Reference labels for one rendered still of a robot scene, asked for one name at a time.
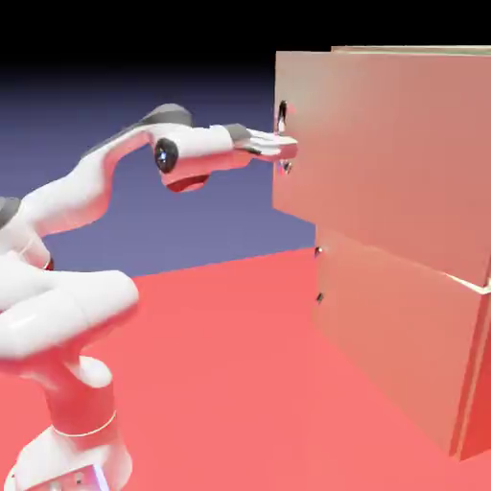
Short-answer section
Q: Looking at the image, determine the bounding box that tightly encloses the light wooden cabinet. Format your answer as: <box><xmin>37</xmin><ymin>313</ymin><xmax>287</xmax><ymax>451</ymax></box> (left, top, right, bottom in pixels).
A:
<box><xmin>270</xmin><ymin>44</ymin><xmax>491</xmax><ymax>462</ymax></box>

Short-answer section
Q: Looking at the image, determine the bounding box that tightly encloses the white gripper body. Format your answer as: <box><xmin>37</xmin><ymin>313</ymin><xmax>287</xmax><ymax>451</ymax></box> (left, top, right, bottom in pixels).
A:
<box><xmin>245</xmin><ymin>129</ymin><xmax>299</xmax><ymax>163</ymax></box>

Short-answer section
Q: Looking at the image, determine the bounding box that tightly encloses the large wooden cabinet door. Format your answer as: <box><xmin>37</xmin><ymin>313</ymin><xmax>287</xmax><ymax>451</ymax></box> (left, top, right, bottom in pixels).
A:
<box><xmin>270</xmin><ymin>50</ymin><xmax>491</xmax><ymax>290</ymax></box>

